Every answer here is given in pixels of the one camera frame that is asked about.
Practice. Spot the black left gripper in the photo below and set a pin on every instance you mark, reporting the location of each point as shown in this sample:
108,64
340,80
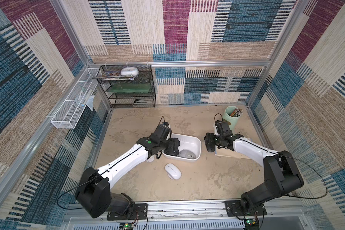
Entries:
170,147

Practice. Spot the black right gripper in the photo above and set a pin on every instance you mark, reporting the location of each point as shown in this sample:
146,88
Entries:
210,142

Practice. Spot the white plastic storage box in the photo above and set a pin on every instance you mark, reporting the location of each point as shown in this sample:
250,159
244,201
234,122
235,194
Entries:
187,143

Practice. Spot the grey white mouse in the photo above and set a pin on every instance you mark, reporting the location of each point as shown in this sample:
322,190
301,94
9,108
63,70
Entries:
187,154

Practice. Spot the white slim mouse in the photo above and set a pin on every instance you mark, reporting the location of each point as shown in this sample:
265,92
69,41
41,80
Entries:
173,172

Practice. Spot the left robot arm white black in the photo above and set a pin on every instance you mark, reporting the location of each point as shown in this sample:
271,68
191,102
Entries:
94,191

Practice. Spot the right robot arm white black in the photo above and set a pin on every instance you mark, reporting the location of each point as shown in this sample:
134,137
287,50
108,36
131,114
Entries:
281,174

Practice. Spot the beige notebook blue spine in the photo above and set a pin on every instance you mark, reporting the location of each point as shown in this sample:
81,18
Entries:
222,152

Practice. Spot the mint green pencil cup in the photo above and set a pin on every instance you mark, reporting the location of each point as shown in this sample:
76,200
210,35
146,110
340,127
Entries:
232,121

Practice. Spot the bundle of pencils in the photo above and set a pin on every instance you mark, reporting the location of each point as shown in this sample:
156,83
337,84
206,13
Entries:
236,113

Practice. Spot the black stapler bottom shelf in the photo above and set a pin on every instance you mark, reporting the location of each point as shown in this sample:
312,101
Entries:
140,101

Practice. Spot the green folder on shelf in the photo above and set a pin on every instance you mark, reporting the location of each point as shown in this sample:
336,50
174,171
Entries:
129,88

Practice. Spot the white round device on shelf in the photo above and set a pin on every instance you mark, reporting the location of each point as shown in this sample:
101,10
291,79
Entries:
130,71

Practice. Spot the magazine on top shelf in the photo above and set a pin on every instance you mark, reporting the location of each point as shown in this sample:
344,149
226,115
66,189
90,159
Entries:
114,75

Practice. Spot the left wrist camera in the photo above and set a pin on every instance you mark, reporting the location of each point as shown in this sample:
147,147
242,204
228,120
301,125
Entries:
163,131

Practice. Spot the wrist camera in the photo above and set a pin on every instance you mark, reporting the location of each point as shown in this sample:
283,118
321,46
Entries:
163,131
223,129

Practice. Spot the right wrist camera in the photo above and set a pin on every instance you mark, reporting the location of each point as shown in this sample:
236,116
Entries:
223,129

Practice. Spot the black wire shelf rack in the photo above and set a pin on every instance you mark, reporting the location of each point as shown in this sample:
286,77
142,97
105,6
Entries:
126,100

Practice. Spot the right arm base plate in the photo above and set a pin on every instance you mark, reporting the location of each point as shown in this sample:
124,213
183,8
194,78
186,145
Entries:
238,208

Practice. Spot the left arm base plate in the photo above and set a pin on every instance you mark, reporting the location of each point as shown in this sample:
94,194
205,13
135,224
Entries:
138,212

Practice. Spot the white wire wall basket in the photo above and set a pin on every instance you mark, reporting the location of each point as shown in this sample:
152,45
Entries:
80,97

